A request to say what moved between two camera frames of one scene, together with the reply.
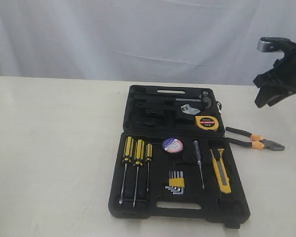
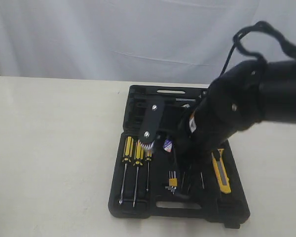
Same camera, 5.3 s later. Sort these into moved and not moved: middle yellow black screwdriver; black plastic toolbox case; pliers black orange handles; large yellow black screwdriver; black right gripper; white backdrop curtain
Moved: black right gripper; pliers black orange handles
Not moved: white backdrop curtain; black plastic toolbox case; middle yellow black screwdriver; large yellow black screwdriver
